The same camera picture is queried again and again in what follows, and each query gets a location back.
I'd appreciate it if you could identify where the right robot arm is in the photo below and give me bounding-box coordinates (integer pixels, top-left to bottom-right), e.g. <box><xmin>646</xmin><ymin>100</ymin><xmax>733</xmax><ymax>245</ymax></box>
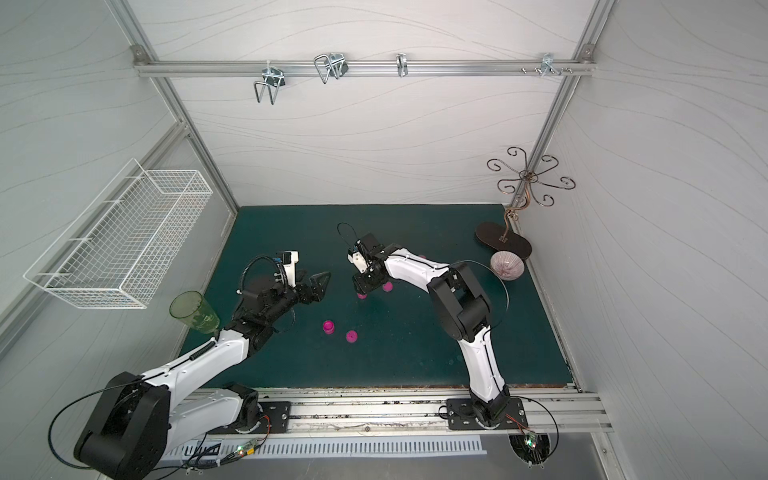
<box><xmin>347</xmin><ymin>234</ymin><xmax>512</xmax><ymax>429</ymax></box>

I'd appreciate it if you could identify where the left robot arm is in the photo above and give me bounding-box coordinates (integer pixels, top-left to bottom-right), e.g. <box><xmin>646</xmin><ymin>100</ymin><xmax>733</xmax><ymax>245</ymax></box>
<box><xmin>51</xmin><ymin>251</ymin><xmax>331</xmax><ymax>479</ymax></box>

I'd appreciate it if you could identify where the green table mat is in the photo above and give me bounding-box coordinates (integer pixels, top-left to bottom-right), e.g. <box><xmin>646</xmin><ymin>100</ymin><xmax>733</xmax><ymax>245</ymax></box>
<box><xmin>205</xmin><ymin>205</ymin><xmax>572</xmax><ymax>388</ymax></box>

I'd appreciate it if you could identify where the green plastic cup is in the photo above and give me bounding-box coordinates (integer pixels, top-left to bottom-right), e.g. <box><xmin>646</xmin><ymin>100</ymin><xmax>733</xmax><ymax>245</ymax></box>
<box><xmin>169</xmin><ymin>290</ymin><xmax>220</xmax><ymax>334</ymax></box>

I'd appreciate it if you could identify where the metal hook tree stand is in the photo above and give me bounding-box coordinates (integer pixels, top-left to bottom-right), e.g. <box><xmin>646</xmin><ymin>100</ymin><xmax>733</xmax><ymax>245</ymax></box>
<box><xmin>475</xmin><ymin>146</ymin><xmax>576</xmax><ymax>260</ymax></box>

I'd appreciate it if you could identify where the pink patterned bowl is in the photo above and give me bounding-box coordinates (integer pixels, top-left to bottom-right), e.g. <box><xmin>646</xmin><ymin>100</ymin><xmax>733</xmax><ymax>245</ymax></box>
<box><xmin>490</xmin><ymin>251</ymin><xmax>525</xmax><ymax>281</ymax></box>

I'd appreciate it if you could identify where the small metal hook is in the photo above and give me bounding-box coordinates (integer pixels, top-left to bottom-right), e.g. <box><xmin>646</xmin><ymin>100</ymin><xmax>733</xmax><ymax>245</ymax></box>
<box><xmin>395</xmin><ymin>53</ymin><xmax>408</xmax><ymax>78</ymax></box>

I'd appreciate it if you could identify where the metal double hook left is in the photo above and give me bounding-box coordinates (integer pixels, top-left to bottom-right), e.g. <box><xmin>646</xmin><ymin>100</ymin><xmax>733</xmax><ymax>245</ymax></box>
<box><xmin>253</xmin><ymin>67</ymin><xmax>286</xmax><ymax>105</ymax></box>

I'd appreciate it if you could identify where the metal double hook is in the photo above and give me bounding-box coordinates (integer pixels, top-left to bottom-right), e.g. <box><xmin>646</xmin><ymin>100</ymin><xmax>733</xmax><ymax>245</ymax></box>
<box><xmin>313</xmin><ymin>53</ymin><xmax>349</xmax><ymax>84</ymax></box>
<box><xmin>253</xmin><ymin>67</ymin><xmax>286</xmax><ymax>105</ymax></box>

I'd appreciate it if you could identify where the metal double hook middle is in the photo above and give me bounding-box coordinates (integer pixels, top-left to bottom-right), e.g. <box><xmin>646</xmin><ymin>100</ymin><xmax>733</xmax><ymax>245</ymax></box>
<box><xmin>313</xmin><ymin>53</ymin><xmax>349</xmax><ymax>84</ymax></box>

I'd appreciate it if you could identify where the metal hook right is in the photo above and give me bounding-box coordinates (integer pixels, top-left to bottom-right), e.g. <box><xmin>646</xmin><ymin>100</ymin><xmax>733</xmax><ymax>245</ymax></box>
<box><xmin>520</xmin><ymin>53</ymin><xmax>574</xmax><ymax>77</ymax></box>

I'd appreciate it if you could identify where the aluminium top crossbar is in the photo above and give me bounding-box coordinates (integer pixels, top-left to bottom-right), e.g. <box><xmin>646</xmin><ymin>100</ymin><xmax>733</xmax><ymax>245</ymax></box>
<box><xmin>130</xmin><ymin>44</ymin><xmax>597</xmax><ymax>79</ymax></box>

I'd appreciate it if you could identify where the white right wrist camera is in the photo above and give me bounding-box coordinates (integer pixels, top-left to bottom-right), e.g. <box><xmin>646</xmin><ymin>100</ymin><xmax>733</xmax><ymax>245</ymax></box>
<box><xmin>347</xmin><ymin>239</ymin><xmax>369</xmax><ymax>273</ymax></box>

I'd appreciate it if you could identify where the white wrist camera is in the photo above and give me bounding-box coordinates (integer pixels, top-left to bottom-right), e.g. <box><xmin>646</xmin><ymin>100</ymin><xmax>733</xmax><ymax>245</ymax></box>
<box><xmin>275</xmin><ymin>250</ymin><xmax>299</xmax><ymax>287</ymax></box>
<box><xmin>347</xmin><ymin>239</ymin><xmax>369</xmax><ymax>273</ymax></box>

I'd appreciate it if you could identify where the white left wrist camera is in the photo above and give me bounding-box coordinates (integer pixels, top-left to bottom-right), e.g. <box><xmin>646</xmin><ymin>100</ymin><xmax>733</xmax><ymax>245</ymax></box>
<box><xmin>275</xmin><ymin>250</ymin><xmax>299</xmax><ymax>287</ymax></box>

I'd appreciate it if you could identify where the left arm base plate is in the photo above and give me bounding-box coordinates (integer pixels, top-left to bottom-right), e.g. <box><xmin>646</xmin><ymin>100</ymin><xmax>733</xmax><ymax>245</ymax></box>
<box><xmin>209</xmin><ymin>400</ymin><xmax>291</xmax><ymax>435</ymax></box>

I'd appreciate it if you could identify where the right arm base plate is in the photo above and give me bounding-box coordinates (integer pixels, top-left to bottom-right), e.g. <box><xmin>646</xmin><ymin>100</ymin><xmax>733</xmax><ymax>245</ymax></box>
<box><xmin>437</xmin><ymin>397</ymin><xmax>529</xmax><ymax>431</ymax></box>

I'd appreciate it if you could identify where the white wire basket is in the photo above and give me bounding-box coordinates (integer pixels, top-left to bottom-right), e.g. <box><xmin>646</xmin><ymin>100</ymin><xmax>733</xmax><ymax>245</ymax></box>
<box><xmin>23</xmin><ymin>159</ymin><xmax>212</xmax><ymax>310</ymax></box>

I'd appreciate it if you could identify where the white slotted cable duct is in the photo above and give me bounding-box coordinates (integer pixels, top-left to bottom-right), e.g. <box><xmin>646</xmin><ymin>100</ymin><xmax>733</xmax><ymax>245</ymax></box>
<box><xmin>161</xmin><ymin>436</ymin><xmax>488</xmax><ymax>461</ymax></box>

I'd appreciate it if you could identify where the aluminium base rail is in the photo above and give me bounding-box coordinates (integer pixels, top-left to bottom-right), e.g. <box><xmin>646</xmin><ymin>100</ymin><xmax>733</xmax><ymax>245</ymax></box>
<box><xmin>258</xmin><ymin>385</ymin><xmax>614</xmax><ymax>438</ymax></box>

